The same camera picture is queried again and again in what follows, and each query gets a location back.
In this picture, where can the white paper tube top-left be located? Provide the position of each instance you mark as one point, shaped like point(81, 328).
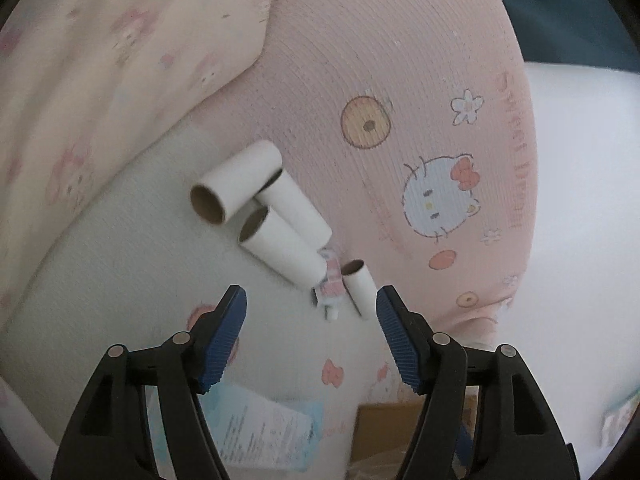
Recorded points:
point(218, 195)

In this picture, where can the white paper tube middle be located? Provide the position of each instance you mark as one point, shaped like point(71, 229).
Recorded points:
point(266, 236)

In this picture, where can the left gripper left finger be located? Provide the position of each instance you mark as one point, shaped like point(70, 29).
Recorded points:
point(108, 435)

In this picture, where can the small white tube upper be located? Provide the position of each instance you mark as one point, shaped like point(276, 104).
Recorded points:
point(361, 287)

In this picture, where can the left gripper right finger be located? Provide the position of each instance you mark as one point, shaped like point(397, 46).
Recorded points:
point(516, 435)

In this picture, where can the white paper tube upper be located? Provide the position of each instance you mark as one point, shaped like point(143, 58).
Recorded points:
point(286, 198)

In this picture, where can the small pink spout pouch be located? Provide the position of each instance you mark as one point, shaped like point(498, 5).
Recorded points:
point(331, 290)

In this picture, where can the cream patterned pillow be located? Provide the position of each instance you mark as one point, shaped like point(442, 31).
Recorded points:
point(86, 85)

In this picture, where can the brown cardboard box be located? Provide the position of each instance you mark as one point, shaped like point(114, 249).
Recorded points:
point(383, 433)

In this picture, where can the pink Hello Kitty blanket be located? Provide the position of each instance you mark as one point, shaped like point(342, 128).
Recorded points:
point(408, 125)

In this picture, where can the blue face mask packet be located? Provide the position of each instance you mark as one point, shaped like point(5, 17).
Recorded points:
point(253, 432)

